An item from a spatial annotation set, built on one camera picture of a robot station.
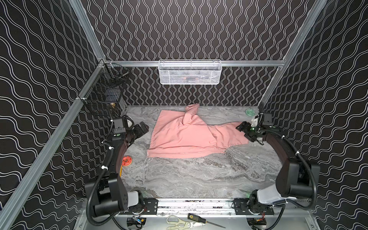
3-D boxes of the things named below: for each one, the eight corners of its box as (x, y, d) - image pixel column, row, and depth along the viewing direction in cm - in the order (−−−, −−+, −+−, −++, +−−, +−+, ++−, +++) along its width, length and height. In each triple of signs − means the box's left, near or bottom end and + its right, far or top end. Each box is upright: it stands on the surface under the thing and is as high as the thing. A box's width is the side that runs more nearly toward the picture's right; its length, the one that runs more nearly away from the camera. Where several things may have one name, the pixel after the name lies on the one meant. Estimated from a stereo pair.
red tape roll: (122, 166, 90) (120, 164, 88) (124, 157, 94) (123, 155, 92) (130, 166, 90) (129, 164, 88) (132, 157, 94) (131, 155, 92)
